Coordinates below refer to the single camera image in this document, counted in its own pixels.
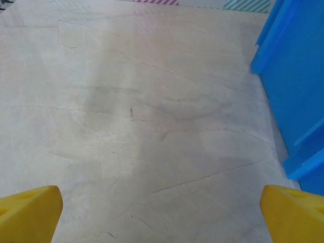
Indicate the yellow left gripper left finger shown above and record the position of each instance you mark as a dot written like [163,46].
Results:
[27,215]

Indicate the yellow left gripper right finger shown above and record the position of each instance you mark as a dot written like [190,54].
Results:
[293,217]

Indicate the blue plastic bin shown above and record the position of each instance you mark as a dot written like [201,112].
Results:
[298,88]

